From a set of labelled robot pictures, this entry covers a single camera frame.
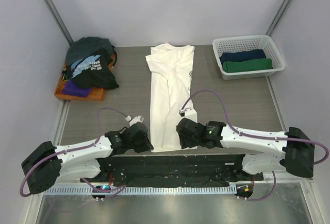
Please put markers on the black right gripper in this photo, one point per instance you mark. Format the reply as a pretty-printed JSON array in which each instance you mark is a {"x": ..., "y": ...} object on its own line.
[{"x": 187, "y": 132}]

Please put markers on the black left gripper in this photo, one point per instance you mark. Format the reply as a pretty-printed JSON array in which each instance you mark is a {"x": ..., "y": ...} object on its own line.
[{"x": 146, "y": 145}]

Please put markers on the white t shirt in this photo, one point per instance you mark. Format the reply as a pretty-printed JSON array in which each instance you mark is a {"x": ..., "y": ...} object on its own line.
[{"x": 171, "y": 75}]

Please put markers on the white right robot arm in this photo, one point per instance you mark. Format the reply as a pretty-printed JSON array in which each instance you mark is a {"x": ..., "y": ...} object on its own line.
[{"x": 289, "y": 151}]

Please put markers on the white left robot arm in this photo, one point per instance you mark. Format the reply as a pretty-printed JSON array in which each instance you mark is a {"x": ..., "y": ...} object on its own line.
[{"x": 49, "y": 164}]

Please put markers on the orange wooden tray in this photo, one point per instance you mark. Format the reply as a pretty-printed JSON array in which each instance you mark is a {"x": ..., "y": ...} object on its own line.
[{"x": 96, "y": 94}]

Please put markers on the black printed t shirt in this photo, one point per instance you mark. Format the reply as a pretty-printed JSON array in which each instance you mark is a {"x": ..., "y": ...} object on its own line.
[{"x": 93, "y": 71}]

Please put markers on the rolled green t shirt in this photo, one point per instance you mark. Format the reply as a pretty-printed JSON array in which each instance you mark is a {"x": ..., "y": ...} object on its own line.
[{"x": 248, "y": 65}]

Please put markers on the purple t shirt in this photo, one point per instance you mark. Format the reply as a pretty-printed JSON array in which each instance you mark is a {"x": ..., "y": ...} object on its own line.
[{"x": 72, "y": 89}]

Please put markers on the rolled navy t shirt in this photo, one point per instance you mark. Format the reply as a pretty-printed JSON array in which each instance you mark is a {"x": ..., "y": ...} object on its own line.
[{"x": 242, "y": 56}]

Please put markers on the dark teal t shirt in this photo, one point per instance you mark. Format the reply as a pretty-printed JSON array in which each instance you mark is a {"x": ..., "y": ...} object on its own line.
[{"x": 85, "y": 47}]

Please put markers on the white plastic basket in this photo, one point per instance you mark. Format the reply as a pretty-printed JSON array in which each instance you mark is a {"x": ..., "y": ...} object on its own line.
[{"x": 246, "y": 43}]

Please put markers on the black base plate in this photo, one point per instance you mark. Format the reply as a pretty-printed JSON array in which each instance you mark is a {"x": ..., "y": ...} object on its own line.
[{"x": 210, "y": 170}]

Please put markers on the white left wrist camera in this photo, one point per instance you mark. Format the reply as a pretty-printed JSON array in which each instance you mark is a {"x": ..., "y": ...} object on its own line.
[{"x": 134, "y": 120}]

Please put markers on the white slotted cable duct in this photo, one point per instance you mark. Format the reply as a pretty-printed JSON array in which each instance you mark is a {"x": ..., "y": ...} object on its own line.
[{"x": 128, "y": 191}]

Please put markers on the right aluminium frame post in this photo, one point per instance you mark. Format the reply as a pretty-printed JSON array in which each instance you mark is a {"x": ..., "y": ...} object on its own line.
[{"x": 278, "y": 17}]

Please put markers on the aluminium frame post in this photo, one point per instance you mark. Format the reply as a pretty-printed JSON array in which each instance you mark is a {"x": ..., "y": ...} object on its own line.
[
  {"x": 278, "y": 17},
  {"x": 59, "y": 21}
]

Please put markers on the left aluminium frame post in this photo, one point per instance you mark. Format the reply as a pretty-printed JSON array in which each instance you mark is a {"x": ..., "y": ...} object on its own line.
[{"x": 59, "y": 21}]

